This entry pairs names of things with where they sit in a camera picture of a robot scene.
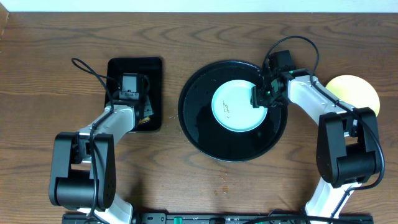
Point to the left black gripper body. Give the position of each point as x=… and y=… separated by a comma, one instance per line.
x=144, y=109

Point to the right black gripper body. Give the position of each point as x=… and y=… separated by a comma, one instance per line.
x=265, y=97

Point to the light blue plate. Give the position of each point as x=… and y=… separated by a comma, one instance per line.
x=231, y=106

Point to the yellow plate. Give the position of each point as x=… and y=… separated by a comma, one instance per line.
x=355, y=91

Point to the green yellow sponge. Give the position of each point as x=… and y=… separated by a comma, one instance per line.
x=144, y=120

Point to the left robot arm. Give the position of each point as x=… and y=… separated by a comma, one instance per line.
x=83, y=172

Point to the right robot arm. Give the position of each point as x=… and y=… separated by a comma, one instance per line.
x=349, y=155

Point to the black rectangular tray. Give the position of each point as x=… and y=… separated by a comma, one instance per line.
x=152, y=68

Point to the round black tray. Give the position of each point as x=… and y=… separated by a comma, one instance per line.
x=206, y=134

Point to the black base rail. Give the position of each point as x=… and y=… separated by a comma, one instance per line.
x=288, y=218

